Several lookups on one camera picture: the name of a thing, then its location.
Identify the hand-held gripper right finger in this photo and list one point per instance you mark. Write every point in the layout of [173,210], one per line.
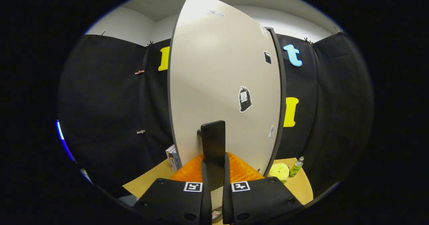
[261,201]

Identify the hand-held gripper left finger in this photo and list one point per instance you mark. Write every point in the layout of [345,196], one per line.
[174,201]

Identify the beige shoe cabinet door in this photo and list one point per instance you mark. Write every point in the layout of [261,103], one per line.
[207,71]

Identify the blue and white box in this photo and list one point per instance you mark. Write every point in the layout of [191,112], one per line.
[172,159]

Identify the white blue patterned cloth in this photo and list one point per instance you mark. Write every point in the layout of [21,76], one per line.
[127,200]

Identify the green label bottle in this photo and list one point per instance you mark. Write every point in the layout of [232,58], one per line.
[295,168]

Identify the black backdrop cloth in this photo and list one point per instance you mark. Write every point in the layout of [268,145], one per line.
[100,101]

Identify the reddish clip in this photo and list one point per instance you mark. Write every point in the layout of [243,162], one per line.
[139,72]

